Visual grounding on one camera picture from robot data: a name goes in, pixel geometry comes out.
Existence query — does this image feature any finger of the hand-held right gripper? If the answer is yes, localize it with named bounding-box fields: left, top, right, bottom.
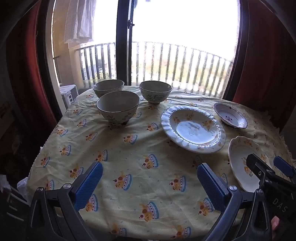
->
left=246, top=153, right=278, bottom=186
left=273, top=156, right=296, bottom=180

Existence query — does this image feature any large white ruffled plate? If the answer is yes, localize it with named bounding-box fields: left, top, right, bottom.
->
left=161, top=105, right=226, bottom=154

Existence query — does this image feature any person's right hand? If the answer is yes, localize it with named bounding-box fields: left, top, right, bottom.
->
left=271, top=216, right=281, bottom=233

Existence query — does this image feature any dark window frame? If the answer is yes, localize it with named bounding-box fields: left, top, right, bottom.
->
left=36, top=0, right=249, bottom=114

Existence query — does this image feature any red curtain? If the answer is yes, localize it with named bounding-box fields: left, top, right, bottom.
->
left=232, top=0, right=296, bottom=135
left=6, top=0, right=58, bottom=149

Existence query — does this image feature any small blue-rimmed dish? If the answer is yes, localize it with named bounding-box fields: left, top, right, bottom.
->
left=213, top=102, right=248, bottom=129

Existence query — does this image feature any white plastic cabinet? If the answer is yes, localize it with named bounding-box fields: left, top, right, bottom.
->
left=60, top=85, right=79, bottom=108

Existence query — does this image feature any white plastic bag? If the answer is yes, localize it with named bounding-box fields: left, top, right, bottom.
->
left=17, top=177, right=31, bottom=202

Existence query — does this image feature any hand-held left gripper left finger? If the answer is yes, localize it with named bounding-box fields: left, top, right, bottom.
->
left=25, top=161, right=103, bottom=241

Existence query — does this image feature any white fruit-pattern plate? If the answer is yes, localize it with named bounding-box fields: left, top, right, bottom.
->
left=228, top=136, right=278, bottom=193

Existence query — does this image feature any yellow printed tablecloth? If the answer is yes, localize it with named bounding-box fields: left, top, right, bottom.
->
left=26, top=86, right=296, bottom=239

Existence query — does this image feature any floral ceramic bowl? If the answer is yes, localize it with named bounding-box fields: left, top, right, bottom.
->
left=138, top=80, right=173, bottom=104
left=96, top=90, right=141, bottom=124
left=92, top=79, right=125, bottom=98

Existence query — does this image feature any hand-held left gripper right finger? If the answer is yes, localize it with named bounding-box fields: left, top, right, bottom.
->
left=196, top=163, right=273, bottom=241

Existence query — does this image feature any balcony railing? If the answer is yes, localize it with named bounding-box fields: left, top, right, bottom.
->
left=53, top=42, right=233, bottom=98

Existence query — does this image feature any hanging white cloth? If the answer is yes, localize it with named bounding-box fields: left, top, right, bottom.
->
left=64, top=0, right=96, bottom=44

